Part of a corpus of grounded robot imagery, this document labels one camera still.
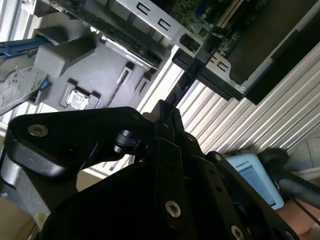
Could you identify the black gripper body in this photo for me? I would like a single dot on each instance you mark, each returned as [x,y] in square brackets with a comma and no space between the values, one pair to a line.
[112,205]

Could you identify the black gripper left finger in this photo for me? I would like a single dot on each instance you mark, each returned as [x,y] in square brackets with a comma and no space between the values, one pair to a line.
[75,135]

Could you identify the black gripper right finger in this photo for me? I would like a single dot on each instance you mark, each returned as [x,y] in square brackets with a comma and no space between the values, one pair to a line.
[212,180]

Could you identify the RAM memory stick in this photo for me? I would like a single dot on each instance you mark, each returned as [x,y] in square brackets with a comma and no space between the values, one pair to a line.
[197,65]

